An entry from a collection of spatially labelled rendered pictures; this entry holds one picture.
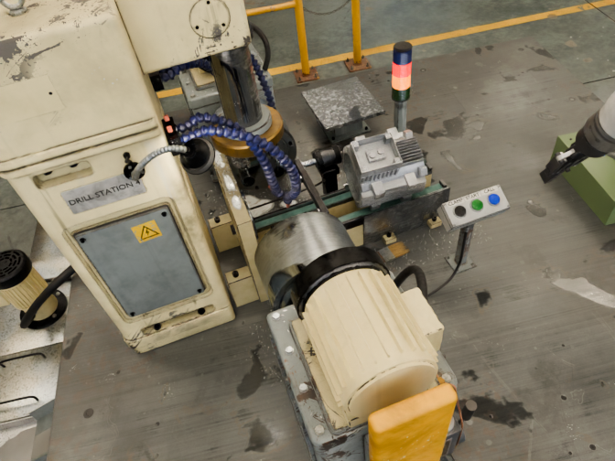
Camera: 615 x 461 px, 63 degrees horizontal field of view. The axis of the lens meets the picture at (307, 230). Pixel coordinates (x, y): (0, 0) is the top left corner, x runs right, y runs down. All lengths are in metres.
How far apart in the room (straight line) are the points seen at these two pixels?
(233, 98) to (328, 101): 0.88
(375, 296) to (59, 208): 0.64
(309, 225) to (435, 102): 1.14
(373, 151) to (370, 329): 0.74
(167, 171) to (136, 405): 0.67
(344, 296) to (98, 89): 0.55
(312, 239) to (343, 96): 0.97
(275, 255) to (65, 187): 0.46
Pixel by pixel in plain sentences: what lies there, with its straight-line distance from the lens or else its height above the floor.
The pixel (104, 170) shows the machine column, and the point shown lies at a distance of 1.05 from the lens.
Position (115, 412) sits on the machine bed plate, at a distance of 1.48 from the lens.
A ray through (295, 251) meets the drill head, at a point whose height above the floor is 1.16.
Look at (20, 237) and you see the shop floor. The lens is 3.39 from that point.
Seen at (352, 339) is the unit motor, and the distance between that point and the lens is 0.79.
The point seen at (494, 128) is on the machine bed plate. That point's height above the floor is 0.80.
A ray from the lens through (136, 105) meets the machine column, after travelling 0.97.
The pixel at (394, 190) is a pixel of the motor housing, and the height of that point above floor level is 1.00.
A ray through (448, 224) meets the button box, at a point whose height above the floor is 1.04.
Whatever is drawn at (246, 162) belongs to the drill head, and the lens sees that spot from 1.53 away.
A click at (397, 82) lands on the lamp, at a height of 1.10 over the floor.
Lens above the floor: 2.04
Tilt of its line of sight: 48 degrees down
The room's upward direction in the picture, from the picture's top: 9 degrees counter-clockwise
